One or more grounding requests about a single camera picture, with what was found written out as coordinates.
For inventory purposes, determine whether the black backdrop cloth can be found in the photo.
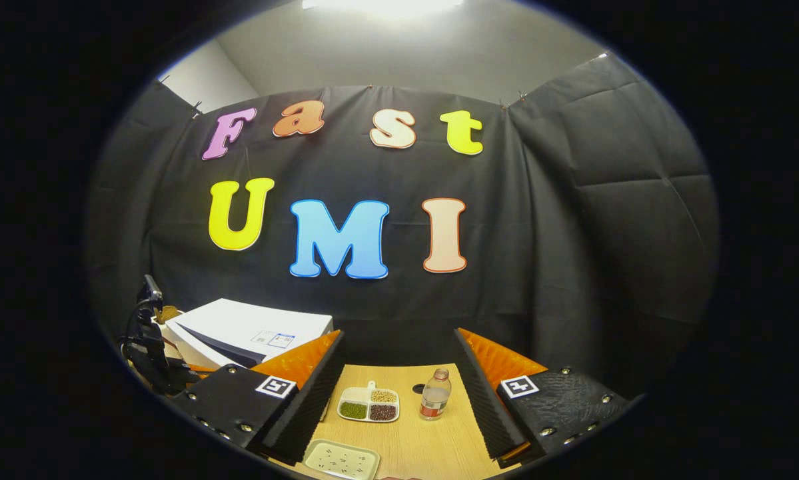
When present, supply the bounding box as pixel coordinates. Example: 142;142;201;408
85;52;720;401

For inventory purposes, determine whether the white divided bean plate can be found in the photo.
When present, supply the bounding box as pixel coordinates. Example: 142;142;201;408
337;381;400;423

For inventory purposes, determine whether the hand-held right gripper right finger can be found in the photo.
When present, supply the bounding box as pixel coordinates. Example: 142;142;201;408
454;327;630;467

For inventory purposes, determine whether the clear bottle red label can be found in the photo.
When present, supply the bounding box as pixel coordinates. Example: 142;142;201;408
419;369;452;421

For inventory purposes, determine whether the white microwave oven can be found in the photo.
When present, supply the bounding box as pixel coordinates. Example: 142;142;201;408
165;298;335;371

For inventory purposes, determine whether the pale green tray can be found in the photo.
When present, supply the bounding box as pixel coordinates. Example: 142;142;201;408
303;439;381;480

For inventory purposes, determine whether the large ceiling light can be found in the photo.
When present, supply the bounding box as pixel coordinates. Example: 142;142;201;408
301;0;466;17

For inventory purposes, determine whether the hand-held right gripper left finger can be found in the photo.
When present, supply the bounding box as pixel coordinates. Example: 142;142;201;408
171;330;347;465

